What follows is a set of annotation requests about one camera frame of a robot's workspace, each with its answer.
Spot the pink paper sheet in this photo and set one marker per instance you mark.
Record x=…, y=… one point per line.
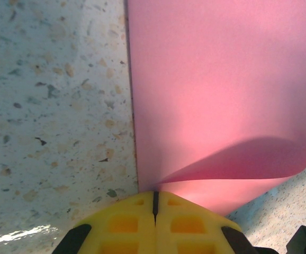
x=208, y=92

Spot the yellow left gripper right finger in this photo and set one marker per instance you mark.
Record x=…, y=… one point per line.
x=187, y=227

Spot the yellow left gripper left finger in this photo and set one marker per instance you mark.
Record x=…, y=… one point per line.
x=124, y=227

